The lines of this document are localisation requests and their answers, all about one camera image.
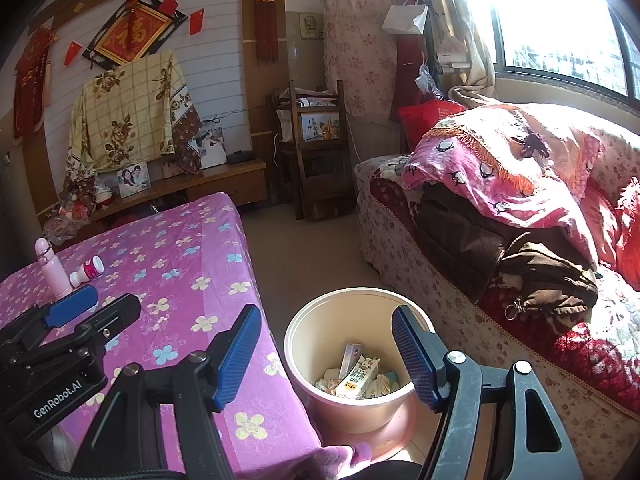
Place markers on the red cushion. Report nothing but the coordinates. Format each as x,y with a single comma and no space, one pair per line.
430,122

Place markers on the floral sofa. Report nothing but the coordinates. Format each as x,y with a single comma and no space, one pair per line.
450,280

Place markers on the brown jacket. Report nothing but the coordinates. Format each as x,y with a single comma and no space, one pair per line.
465,240

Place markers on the wooden chair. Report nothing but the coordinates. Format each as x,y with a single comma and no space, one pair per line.
320,160

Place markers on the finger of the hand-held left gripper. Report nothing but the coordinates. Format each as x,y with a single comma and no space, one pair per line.
112,320
70,307

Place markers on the window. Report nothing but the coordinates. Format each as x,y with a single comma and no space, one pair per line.
560,20

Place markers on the red hanging banner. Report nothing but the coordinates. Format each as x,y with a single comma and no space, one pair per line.
32,80

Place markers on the wedding photo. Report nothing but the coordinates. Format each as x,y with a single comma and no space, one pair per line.
210,147

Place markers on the cream round bin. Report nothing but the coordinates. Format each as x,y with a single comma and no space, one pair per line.
320,320

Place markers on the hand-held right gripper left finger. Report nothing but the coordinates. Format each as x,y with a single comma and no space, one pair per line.
240,355

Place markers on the white and blue box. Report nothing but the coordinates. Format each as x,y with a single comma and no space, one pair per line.
350,355

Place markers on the red and white bowl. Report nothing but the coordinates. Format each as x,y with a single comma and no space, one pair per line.
103,197

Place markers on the couple photo frame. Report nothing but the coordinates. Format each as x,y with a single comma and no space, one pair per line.
132,179

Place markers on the pink floral tablecloth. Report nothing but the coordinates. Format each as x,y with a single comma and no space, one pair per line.
175,270

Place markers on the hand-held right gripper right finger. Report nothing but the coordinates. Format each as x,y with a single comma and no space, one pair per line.
415,355

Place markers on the pink fringed blanket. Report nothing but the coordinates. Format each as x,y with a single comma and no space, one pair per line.
480,160

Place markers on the small red flag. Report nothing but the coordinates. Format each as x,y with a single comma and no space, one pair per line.
168,2
71,52
196,21

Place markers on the white yogurt bottle pink label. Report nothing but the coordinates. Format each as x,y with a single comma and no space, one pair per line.
87,270

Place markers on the framed red and gold picture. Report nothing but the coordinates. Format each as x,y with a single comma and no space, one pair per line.
130,32

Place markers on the framed painting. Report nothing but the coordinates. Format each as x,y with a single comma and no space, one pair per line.
321,127

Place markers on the wooden cabinet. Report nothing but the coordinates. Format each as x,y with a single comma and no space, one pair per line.
225,187

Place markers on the yellow floral cloth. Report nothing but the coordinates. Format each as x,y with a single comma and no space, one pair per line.
125,110

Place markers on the beige curtain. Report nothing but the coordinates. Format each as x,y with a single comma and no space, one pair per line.
475,50

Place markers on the medicine blister strip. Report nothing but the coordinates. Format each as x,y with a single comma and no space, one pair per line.
357,377

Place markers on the white paper bag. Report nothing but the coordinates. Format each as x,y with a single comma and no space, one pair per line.
405,20

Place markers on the clear plastic bags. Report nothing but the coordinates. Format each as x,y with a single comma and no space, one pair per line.
65,225

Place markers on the black box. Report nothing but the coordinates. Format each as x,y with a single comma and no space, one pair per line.
240,157

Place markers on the red knot decoration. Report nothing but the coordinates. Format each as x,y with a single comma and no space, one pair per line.
265,25

